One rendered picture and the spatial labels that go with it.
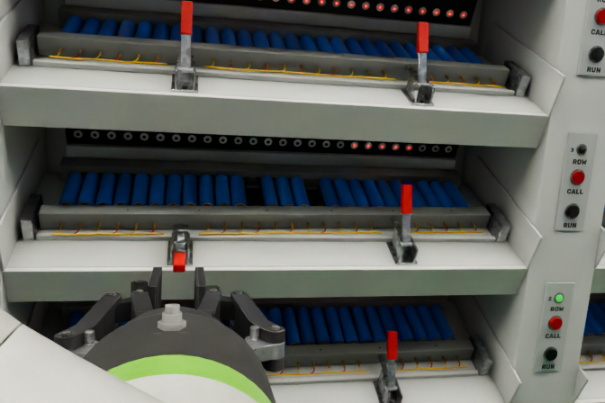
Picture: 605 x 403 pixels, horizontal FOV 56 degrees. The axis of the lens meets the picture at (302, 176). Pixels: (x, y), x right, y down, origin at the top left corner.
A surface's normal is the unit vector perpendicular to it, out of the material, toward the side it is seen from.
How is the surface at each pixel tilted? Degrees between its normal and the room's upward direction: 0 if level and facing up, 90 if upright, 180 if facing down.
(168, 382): 10
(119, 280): 112
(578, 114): 90
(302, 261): 22
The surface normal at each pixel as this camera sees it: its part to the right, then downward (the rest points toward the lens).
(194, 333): 0.24, -0.97
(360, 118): 0.15, 0.55
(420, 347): 0.14, -0.84
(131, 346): -0.28, -0.95
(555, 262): 0.19, 0.18
